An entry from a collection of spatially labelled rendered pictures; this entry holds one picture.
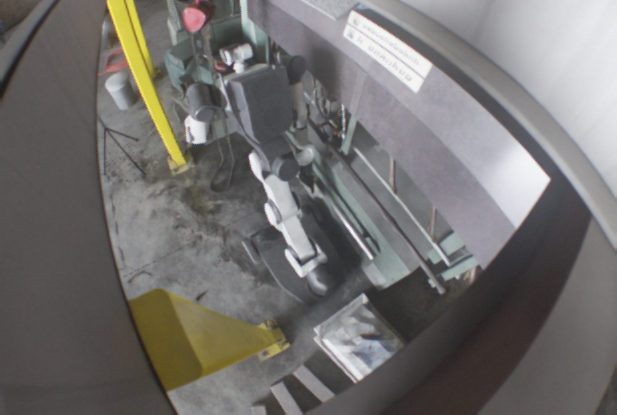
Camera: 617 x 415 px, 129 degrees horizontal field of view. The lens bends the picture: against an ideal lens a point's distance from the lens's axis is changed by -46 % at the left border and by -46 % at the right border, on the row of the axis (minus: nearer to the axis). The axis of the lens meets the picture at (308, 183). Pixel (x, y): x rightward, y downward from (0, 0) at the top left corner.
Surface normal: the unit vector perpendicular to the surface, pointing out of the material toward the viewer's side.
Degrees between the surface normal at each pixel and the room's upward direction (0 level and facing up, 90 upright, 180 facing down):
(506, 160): 78
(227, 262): 0
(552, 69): 90
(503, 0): 90
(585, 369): 0
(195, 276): 0
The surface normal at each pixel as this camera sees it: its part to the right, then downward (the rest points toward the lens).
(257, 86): 0.58, 0.39
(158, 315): 0.07, -0.53
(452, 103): -0.81, 0.30
